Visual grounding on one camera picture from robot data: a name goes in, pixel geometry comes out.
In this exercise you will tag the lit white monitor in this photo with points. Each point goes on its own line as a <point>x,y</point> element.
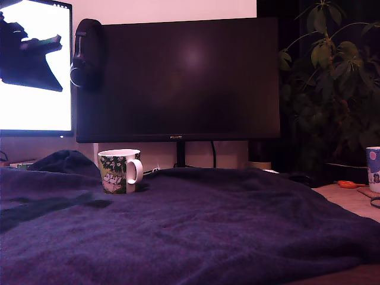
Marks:
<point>35,112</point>

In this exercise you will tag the black headphones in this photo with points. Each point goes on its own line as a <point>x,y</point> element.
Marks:
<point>89,44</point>

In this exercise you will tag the green printed box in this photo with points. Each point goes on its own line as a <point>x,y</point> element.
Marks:
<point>22,165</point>

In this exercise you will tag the white mug with green print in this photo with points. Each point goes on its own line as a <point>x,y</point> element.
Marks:
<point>112,178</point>

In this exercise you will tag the large dark monitor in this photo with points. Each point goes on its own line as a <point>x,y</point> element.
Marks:
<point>193,89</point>

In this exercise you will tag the dark blue cloth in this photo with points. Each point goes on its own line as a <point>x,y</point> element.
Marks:
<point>190,231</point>

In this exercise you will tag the cream round pot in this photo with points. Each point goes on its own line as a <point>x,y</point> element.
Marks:
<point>259,165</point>

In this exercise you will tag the black computer mouse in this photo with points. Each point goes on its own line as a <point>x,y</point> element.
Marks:
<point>301,179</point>

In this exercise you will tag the green houseplant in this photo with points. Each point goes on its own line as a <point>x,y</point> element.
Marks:
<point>326,56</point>

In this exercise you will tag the black plant pot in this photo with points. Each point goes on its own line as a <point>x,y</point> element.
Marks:
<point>347,175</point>

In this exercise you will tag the orange scissors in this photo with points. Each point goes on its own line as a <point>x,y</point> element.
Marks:
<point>347,184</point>

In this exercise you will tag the brown cork coaster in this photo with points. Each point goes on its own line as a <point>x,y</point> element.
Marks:
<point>366,192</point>

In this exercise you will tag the white mug with blue print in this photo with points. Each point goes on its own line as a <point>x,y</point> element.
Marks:
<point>374,172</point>

